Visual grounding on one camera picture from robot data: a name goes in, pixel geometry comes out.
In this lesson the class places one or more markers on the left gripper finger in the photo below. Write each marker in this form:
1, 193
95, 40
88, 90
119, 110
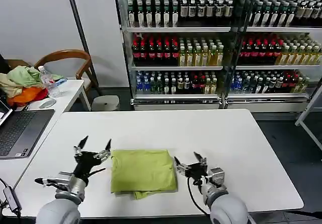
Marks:
107, 149
82, 142

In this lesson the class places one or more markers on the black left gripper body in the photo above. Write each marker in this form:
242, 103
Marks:
85, 162

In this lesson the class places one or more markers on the beige crumpled cloth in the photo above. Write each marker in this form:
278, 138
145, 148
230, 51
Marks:
7, 85

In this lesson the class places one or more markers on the glass shelf unit with bottles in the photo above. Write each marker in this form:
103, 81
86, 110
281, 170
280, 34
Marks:
176, 45
276, 45

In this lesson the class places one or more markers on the orange crumpled cloth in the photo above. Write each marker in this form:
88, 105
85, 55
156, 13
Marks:
27, 95

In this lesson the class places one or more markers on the round white stool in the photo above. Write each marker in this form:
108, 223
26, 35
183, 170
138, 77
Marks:
105, 102

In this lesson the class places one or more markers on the pale green crumpled cloth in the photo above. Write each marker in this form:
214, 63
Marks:
23, 76

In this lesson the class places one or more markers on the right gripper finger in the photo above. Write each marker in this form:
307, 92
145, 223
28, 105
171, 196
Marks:
179, 164
201, 158

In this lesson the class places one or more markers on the white metal frame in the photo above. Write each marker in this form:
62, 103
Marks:
308, 113

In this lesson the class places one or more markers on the grey laptop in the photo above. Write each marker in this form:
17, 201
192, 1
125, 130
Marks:
22, 131

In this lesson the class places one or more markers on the clear plastic water bottle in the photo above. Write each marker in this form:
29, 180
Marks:
47, 80

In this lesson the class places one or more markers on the small blue item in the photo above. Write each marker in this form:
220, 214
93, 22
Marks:
60, 81

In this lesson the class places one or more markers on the brown wooden chair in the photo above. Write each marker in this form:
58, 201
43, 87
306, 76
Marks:
75, 56

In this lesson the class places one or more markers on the black slanted pole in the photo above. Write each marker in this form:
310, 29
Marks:
81, 37

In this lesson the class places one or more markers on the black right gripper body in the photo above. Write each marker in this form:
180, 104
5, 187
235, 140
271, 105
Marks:
197, 171

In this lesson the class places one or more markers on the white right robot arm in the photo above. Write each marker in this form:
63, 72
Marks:
226, 204

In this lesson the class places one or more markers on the grey computer mouse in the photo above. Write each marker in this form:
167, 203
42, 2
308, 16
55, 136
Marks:
47, 103

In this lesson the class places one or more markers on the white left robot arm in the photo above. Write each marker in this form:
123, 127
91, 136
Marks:
65, 201

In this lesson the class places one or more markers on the lime green shirt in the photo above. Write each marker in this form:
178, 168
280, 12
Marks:
143, 171

